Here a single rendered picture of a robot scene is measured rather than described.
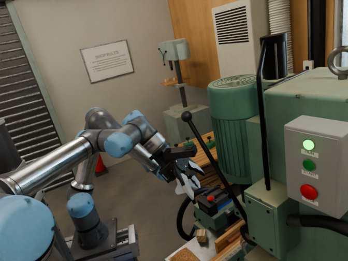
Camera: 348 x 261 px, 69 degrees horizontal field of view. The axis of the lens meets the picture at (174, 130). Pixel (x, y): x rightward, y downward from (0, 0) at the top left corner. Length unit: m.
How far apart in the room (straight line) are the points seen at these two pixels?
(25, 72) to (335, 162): 3.42
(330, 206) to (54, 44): 3.44
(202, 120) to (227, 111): 2.55
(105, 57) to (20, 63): 1.01
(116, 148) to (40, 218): 0.31
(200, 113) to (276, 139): 2.66
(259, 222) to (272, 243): 0.05
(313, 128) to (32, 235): 0.53
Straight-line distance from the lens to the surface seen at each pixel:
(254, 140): 0.71
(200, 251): 1.06
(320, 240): 0.70
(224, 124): 0.75
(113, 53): 3.71
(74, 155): 0.80
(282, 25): 2.26
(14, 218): 0.54
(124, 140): 0.77
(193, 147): 0.84
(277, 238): 0.65
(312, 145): 0.48
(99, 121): 1.18
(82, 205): 1.27
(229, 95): 0.71
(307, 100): 0.53
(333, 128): 0.49
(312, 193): 0.52
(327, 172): 0.50
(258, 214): 0.64
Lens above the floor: 1.68
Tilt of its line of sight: 21 degrees down
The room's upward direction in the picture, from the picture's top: 12 degrees counter-clockwise
